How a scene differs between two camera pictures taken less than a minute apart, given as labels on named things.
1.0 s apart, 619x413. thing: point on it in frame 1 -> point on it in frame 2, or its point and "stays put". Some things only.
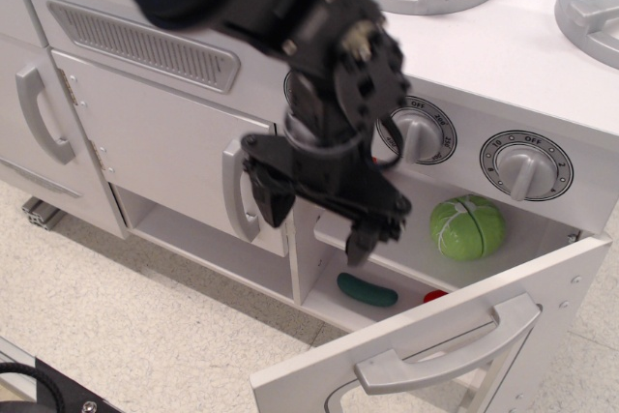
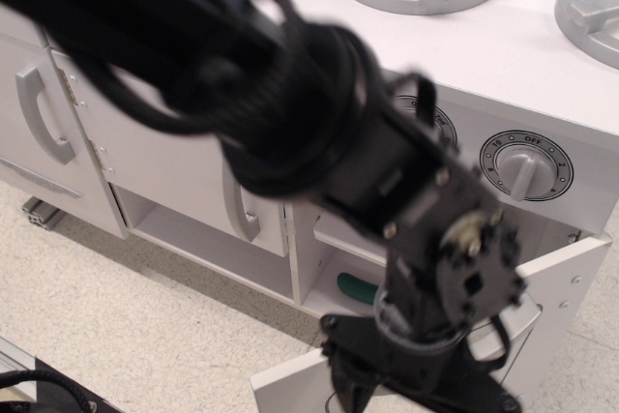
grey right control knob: (527, 164) stays put
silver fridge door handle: (28, 80) stays put
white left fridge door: (44, 154) stays put
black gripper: (346, 182) -> (370, 375)
